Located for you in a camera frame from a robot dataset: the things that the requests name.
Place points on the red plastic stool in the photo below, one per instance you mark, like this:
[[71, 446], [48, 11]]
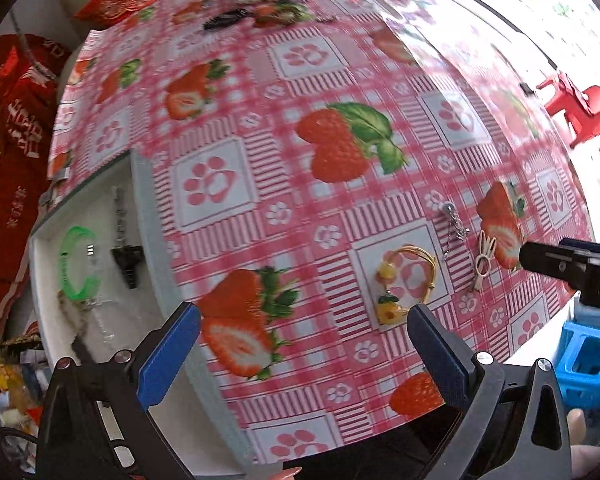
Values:
[[577, 107]]

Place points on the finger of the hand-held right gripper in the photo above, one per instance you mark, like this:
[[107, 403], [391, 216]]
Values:
[[555, 262], [585, 243]]

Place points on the blue plastic stool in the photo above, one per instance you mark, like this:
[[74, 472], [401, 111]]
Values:
[[587, 360]]

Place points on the cream rabbit hair clip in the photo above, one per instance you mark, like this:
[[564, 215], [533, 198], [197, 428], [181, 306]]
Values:
[[482, 260]]

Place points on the clear plastic charm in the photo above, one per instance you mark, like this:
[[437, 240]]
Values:
[[102, 320]]

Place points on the black claw hair clip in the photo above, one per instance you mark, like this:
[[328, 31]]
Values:
[[128, 262]]

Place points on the green plastic bangle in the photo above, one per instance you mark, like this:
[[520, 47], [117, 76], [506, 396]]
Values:
[[67, 255]]

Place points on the white shallow box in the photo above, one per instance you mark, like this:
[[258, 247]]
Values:
[[170, 410]]

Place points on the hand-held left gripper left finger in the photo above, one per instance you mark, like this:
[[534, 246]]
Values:
[[167, 360]]

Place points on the person's dark trouser legs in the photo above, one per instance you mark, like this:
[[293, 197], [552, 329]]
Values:
[[380, 450]]

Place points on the strawberry print checked tablecloth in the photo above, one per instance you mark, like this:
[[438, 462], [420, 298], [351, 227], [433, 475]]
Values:
[[330, 110]]

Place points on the small black table clip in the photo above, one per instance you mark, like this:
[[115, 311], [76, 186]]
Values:
[[527, 88]]

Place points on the black oval hair clip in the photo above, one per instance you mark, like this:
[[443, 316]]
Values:
[[225, 19]]

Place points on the silver binder clip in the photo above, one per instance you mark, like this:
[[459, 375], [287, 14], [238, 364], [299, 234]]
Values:
[[55, 187]]

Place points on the brown patterned hair clip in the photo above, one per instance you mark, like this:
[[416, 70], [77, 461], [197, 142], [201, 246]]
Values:
[[285, 14]]

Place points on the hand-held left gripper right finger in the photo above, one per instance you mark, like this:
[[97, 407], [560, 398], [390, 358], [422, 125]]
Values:
[[437, 355]]

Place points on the pile of bottles and packets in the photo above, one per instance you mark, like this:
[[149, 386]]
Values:
[[10, 385]]

